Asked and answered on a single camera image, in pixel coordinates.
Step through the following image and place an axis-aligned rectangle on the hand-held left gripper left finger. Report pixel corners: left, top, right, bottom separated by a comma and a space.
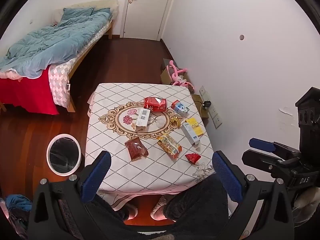
27, 151, 112, 240

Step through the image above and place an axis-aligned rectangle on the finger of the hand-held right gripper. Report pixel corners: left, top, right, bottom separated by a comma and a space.
241, 149, 298, 178
249, 138, 301, 159

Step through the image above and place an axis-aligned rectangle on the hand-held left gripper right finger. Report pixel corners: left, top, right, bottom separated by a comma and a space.
212, 151, 295, 240

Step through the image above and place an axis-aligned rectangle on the white bin with black bag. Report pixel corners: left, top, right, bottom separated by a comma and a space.
47, 133, 81, 176

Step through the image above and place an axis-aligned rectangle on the small red packet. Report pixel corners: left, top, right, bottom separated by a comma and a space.
185, 152, 201, 165

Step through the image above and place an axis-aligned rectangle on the dark red snack packet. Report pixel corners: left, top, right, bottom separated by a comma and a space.
124, 137, 149, 161

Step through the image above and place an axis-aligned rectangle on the long white box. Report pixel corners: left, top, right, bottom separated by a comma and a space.
180, 122, 201, 146

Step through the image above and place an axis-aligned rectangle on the yellow box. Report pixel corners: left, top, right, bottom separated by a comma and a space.
185, 118, 204, 137

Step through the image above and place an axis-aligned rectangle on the orange snack packet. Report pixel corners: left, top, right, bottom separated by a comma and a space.
157, 133, 182, 159

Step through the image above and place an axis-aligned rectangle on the white box with barcode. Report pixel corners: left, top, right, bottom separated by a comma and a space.
132, 108, 151, 131

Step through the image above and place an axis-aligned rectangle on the red snack bag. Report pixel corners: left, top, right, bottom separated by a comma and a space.
143, 97, 167, 112

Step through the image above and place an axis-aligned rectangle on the person's right forearm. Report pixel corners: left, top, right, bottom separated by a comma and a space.
292, 186, 320, 228

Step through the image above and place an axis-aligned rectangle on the table with patterned tablecloth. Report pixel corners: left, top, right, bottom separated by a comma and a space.
84, 82, 217, 211

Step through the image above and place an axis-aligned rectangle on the person's right leg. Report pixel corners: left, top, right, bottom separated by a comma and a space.
162, 174, 229, 233

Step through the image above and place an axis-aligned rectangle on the person's leg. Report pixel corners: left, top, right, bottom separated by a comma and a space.
162, 174, 229, 233
85, 194, 133, 233

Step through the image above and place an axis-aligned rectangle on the person's left leg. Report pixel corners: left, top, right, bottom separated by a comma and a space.
85, 194, 133, 233

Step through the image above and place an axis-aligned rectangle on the pink slipper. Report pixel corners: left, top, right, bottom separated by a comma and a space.
150, 195, 168, 221
123, 202, 139, 221

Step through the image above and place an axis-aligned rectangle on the white power strip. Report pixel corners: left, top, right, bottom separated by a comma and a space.
199, 85, 223, 129

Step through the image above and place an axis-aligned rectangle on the pile of clothes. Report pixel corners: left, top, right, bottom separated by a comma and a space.
0, 194, 33, 240

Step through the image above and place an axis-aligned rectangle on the checkered bed sheet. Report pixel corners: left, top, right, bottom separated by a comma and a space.
48, 21, 112, 108

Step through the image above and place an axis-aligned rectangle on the red blanket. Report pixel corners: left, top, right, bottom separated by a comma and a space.
0, 67, 60, 115

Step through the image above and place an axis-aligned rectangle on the pink plush toy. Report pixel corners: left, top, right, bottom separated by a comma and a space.
166, 60, 195, 90

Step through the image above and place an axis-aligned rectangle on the open cardboard box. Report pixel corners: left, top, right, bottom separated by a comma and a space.
160, 58, 187, 85

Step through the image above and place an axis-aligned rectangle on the wooden bed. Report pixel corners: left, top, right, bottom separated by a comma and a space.
0, 0, 119, 117

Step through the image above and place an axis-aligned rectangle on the light blue towel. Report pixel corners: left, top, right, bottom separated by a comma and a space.
0, 10, 113, 78

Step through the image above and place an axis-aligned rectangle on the blue pillow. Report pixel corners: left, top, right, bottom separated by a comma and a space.
60, 7, 94, 21

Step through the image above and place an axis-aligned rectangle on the white door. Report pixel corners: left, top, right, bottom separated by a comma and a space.
122, 0, 176, 41

